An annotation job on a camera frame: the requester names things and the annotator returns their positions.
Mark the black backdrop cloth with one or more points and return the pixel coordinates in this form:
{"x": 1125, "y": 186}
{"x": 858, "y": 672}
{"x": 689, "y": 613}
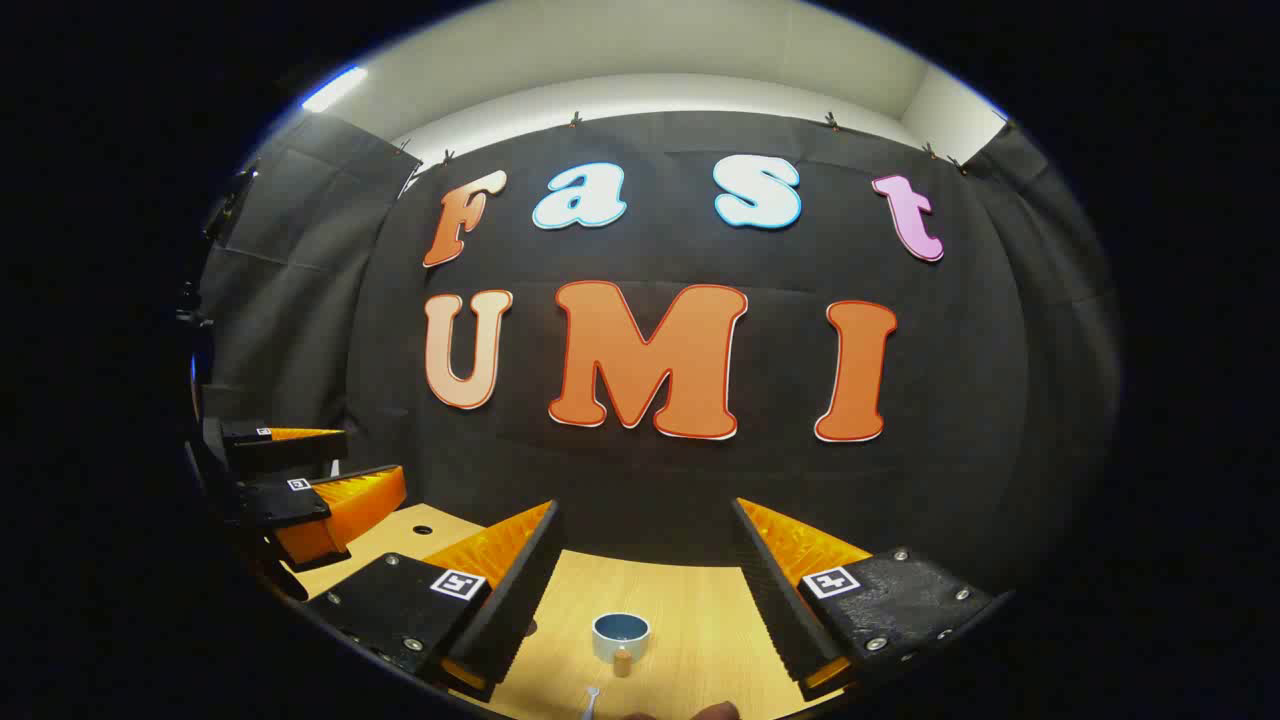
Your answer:
{"x": 700, "y": 480}

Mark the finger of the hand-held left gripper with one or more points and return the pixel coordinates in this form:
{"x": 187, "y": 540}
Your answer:
{"x": 290, "y": 500}
{"x": 290, "y": 452}

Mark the white toothbrush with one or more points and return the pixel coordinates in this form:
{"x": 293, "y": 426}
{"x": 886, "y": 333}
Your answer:
{"x": 590, "y": 702}

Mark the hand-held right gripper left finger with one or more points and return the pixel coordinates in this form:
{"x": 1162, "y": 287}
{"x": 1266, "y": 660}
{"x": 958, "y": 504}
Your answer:
{"x": 520, "y": 600}

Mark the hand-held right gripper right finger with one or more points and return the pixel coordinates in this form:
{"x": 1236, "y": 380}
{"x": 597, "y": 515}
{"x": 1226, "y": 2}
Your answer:
{"x": 775, "y": 600}

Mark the wooden desktop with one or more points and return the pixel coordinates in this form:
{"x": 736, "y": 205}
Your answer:
{"x": 690, "y": 620}

